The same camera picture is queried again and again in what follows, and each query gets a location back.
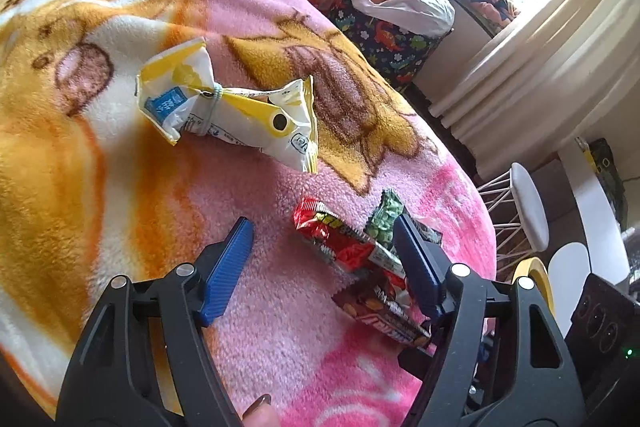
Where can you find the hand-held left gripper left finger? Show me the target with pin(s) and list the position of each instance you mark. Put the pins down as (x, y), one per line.
(227, 272)

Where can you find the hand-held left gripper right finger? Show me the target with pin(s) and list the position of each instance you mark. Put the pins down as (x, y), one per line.
(417, 267)

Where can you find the brown snack wrapper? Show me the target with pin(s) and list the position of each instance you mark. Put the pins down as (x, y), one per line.
(380, 307)

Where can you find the red snack wrapper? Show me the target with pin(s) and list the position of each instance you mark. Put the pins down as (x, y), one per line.
(335, 237)

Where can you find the person's left hand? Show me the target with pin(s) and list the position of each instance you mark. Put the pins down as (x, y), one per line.
(262, 414)

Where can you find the green snack wrapper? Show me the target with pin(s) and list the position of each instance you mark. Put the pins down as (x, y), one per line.
(385, 214)

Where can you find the yellow rimmed bin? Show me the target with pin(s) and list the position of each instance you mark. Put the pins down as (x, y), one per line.
(542, 277)

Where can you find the white table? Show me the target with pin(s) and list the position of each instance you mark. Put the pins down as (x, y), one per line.
(595, 217)

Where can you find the yellow white snack packet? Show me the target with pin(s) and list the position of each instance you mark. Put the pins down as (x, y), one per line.
(240, 117)

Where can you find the pink printed blanket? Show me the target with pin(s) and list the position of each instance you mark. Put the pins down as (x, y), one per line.
(100, 157)

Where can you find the black yellow box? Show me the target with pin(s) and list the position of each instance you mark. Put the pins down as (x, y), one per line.
(607, 162)

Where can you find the dinosaur print laundry basket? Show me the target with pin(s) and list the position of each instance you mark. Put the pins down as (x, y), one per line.
(390, 47)

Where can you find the cream curtain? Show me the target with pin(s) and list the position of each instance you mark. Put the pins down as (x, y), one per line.
(550, 72)

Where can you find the white plastic bag of clothes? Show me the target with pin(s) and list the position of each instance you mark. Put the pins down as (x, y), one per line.
(430, 14)

